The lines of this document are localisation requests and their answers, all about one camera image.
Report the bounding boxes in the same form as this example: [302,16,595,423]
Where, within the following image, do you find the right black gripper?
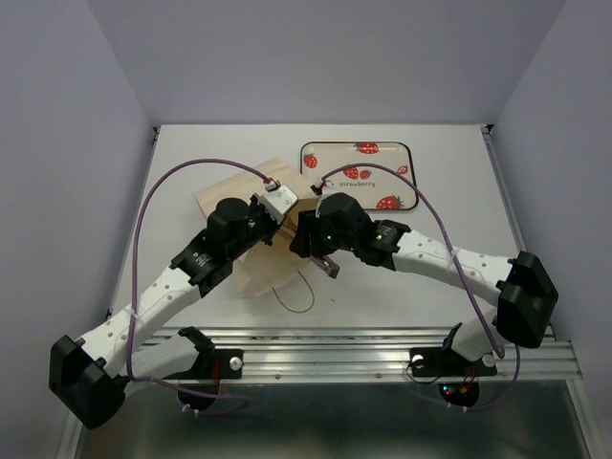
[289,208,357,257]

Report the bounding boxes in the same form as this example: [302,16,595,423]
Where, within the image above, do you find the metal tongs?
[310,255,340,279]

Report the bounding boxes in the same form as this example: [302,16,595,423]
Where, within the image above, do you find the beige paper bag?
[194,158,317,314]

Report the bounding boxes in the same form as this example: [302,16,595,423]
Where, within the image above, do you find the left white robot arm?
[49,186,298,429]

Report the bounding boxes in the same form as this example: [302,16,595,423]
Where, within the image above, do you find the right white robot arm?
[290,192,558,373]

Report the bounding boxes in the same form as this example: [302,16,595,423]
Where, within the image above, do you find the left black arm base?
[164,348,249,416]

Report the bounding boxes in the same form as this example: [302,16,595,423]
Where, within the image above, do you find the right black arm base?
[406,347,497,408]

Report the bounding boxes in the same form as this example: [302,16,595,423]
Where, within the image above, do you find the strawberry print tray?
[300,142,419,211]

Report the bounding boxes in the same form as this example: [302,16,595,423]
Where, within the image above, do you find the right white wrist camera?
[311,182,339,209]

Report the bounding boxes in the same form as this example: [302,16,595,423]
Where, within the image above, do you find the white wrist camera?
[311,182,339,209]
[258,185,299,225]

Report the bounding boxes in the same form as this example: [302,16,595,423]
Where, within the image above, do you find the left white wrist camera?
[258,185,299,225]

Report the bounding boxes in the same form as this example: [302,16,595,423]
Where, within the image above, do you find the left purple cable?
[126,158,279,415]

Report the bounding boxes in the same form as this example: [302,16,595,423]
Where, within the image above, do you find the aluminium mounting rail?
[78,326,584,386]

